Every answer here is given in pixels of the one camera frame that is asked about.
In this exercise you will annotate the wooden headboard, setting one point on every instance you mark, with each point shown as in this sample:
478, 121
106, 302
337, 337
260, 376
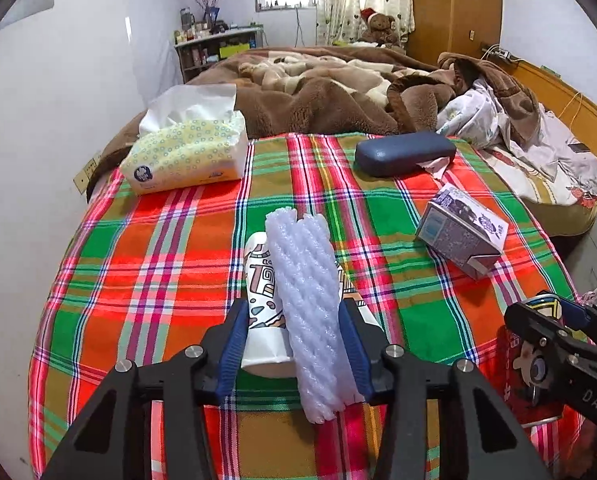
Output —
578, 95

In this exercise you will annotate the patterned curtain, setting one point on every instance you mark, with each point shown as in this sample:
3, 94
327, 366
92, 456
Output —
338, 0

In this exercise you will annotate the white floral quilt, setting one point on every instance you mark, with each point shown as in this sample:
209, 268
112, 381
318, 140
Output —
478, 110

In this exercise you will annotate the crumpled white tissue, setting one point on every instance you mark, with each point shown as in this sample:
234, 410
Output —
436, 166

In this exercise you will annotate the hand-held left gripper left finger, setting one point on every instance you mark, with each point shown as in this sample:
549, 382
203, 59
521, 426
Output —
233, 345

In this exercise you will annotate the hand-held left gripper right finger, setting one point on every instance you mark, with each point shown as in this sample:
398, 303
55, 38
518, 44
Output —
354, 355

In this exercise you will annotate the cartoon print can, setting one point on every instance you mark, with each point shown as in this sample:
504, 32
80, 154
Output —
516, 370

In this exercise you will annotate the patterned paper cup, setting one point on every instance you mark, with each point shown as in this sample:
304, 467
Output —
263, 285

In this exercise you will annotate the white shelf unit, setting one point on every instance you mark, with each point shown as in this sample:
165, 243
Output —
218, 52

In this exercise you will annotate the white foam net sleeve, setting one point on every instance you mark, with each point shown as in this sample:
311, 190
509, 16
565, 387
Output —
303, 310

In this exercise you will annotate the yellow printed bed sheet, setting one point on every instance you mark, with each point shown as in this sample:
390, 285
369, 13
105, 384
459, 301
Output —
543, 195

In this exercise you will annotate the row of bottles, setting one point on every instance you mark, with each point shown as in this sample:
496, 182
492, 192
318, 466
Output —
188, 30

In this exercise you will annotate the wooden wardrobe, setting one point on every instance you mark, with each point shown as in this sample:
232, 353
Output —
453, 5

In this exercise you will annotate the yellow patterned tissue pack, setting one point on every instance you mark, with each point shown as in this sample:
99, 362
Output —
188, 155

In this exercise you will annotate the brown fleece blanket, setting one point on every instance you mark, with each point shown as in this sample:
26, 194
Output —
328, 100

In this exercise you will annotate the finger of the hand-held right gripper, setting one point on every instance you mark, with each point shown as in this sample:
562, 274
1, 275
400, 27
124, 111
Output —
568, 365
576, 316

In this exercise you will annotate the brown teddy bear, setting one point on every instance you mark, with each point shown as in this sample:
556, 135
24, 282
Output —
378, 27

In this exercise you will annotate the dark blue glasses case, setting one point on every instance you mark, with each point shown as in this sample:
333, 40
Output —
403, 152

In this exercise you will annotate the power strip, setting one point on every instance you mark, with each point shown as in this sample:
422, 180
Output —
503, 53

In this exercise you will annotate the yellowed wall socket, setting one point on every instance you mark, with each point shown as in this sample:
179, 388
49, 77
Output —
86, 175

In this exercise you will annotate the small purple box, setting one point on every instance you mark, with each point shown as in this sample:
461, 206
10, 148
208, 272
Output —
458, 230

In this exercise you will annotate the colourful plaid tablecloth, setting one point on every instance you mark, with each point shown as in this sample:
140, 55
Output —
178, 260

